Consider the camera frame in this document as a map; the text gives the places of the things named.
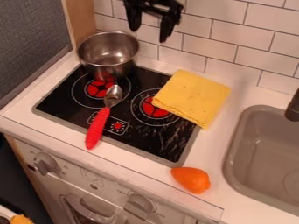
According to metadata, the tap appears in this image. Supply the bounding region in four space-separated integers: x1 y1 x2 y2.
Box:
283 87 299 123

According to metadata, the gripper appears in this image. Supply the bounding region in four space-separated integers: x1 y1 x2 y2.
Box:
122 0 185 44

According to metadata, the silver pot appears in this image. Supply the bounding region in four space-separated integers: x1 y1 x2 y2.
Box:
75 31 141 81

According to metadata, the yellow cloth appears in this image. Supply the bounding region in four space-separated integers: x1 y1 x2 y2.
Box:
150 69 233 130

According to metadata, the toy stove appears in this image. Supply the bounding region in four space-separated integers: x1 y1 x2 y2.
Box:
31 63 203 168

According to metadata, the orange toy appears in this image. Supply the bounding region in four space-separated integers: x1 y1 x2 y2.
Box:
169 166 213 194

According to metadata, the toy sink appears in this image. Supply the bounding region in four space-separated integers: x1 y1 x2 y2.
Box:
221 104 299 217

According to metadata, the red-handled silver spoon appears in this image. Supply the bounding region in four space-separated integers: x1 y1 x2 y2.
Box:
84 84 124 151

